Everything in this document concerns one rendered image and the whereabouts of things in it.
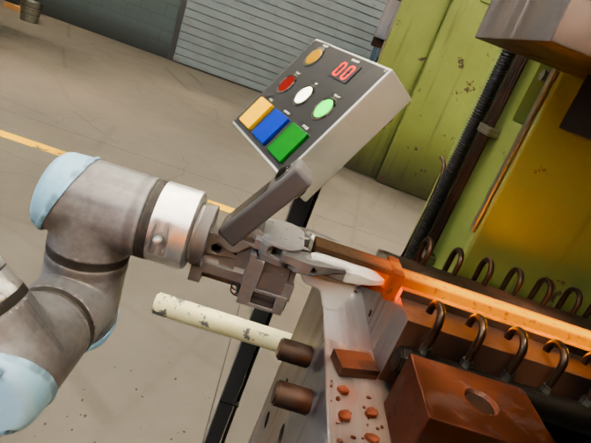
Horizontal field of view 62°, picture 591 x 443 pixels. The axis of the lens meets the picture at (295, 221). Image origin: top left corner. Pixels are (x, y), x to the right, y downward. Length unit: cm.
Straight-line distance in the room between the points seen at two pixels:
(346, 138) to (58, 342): 62
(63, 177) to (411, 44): 496
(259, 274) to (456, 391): 22
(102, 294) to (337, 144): 52
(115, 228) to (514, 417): 41
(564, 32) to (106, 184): 44
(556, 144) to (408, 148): 460
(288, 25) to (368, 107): 753
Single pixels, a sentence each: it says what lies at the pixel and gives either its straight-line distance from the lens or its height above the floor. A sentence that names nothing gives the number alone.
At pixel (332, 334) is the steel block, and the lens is 59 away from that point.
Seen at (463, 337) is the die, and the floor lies 99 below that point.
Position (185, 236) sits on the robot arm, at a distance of 52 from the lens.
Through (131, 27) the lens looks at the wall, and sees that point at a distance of 898.
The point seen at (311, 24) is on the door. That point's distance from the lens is 844.
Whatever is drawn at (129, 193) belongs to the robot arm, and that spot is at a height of 101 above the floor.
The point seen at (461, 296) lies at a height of 101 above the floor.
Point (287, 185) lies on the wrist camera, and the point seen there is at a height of 107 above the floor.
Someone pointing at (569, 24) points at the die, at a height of 129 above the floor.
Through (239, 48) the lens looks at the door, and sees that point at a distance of 853.
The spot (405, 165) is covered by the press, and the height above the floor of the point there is 28.
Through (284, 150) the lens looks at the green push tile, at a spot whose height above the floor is 100.
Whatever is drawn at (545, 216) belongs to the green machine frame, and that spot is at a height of 109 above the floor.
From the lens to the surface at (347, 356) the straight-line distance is 54.
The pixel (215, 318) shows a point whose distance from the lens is 104.
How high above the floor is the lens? 122
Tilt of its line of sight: 21 degrees down
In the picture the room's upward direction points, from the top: 21 degrees clockwise
